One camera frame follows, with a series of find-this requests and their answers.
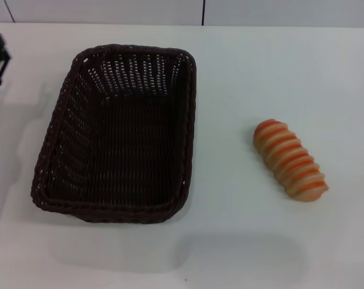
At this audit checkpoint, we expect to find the dark brown woven basket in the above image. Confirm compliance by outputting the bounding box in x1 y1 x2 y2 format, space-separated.
30 44 198 224

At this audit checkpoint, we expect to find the orange striped bread roll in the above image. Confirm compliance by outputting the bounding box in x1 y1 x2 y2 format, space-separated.
253 119 330 202

